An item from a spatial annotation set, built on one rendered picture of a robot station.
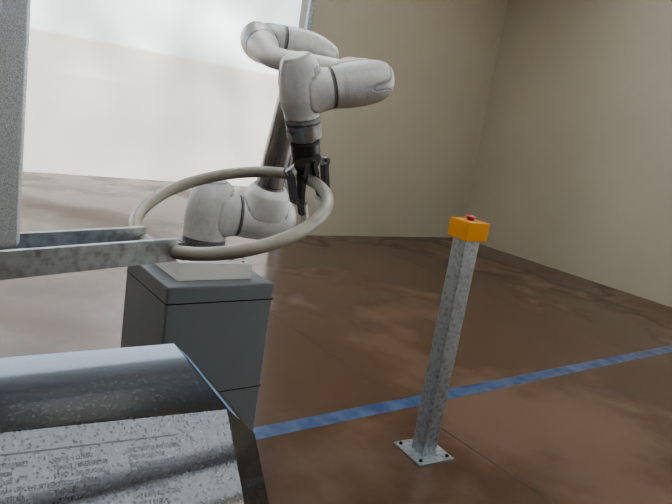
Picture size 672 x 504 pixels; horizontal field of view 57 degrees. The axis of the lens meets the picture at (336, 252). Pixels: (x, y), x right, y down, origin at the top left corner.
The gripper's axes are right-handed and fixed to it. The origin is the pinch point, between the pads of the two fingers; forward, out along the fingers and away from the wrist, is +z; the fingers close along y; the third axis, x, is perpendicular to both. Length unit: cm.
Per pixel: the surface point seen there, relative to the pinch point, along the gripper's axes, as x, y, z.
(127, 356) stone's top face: 9, 58, 13
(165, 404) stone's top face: 32, 58, 11
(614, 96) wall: -254, -588, 134
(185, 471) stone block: 44, 61, 17
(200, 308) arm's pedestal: -43, 20, 43
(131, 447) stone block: 39, 67, 11
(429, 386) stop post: -24, -68, 115
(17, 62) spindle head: 23, 64, -54
